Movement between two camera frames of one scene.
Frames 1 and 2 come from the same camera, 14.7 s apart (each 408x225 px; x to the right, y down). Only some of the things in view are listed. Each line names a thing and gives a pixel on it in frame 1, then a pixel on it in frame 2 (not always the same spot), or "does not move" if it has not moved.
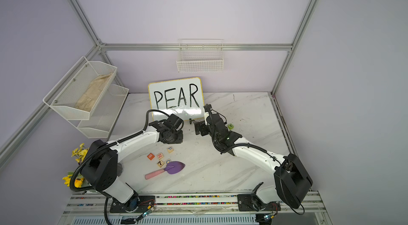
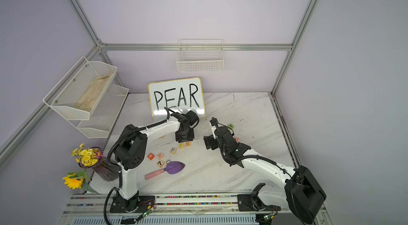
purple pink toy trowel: (172, 167) does not move
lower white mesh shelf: (103, 116) does not move
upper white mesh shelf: (78, 92) does not move
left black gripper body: (176, 138) → (182, 136)
